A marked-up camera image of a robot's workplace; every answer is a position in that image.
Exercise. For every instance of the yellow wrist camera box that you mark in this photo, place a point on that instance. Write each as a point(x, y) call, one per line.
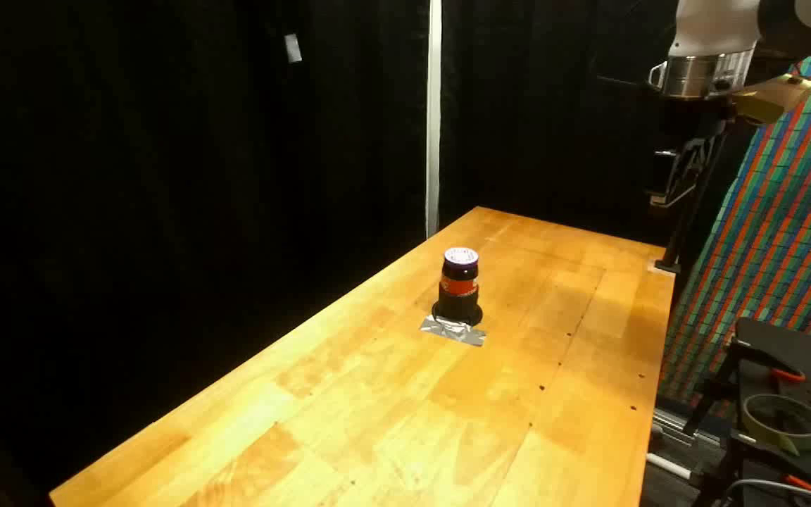
point(764, 101)

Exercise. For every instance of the white vertical pole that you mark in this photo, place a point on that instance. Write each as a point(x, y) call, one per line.
point(433, 118)

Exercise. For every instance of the silver tape patch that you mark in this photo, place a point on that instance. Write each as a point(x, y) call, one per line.
point(455, 331)

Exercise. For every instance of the dark brown cup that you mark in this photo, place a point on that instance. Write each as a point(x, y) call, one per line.
point(458, 284)

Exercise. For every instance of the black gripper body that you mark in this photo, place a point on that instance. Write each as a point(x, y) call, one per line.
point(686, 148)

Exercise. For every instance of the black stand pole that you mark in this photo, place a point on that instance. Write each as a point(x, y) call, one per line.
point(698, 211)

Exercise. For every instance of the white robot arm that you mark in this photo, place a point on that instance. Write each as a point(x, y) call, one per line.
point(729, 60)

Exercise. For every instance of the white tag on curtain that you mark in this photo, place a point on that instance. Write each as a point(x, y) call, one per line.
point(293, 49)

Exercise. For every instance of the roll of tape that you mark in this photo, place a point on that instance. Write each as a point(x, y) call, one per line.
point(779, 421)

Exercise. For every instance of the colourful striped panel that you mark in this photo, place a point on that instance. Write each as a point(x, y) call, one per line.
point(757, 259)

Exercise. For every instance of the black curtain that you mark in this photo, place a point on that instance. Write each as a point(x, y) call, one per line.
point(175, 194)

